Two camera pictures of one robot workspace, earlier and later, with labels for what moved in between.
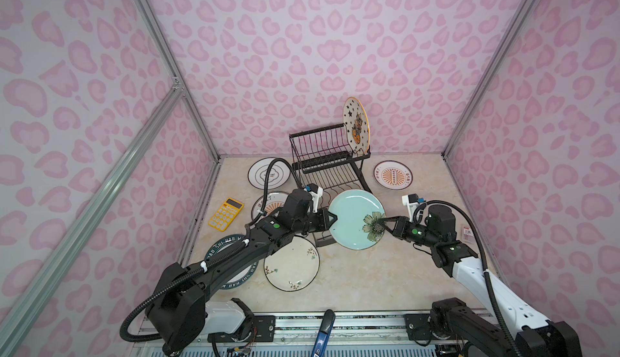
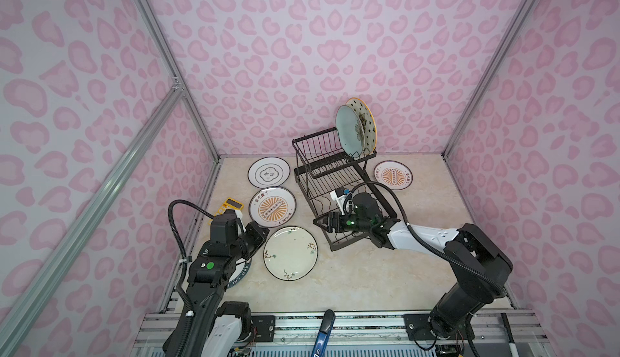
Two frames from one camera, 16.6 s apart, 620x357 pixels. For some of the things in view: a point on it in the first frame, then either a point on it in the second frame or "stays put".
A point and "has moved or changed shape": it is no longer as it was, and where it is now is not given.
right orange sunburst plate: [393, 174] stays put
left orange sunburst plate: [275, 200] stays put
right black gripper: [400, 228] to [332, 217]
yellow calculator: [225, 214] stays put
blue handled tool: [324, 333] stays put
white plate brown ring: [278, 175] stays put
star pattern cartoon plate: [356, 125] has moved or changed shape
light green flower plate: [357, 227] to [350, 131]
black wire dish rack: [328, 166] stays put
